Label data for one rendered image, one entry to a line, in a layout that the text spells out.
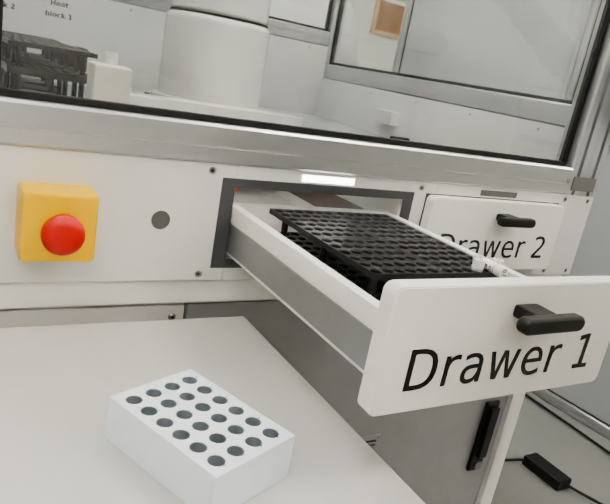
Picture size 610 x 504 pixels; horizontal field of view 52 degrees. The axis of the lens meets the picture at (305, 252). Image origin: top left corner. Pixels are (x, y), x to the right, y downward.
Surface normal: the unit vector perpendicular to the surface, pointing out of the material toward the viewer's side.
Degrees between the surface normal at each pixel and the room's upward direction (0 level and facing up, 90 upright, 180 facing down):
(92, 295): 90
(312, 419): 0
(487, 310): 90
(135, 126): 90
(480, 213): 90
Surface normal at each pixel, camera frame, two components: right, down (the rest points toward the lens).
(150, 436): -0.62, 0.11
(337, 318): -0.86, -0.01
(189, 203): 0.48, 0.33
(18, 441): 0.18, -0.94
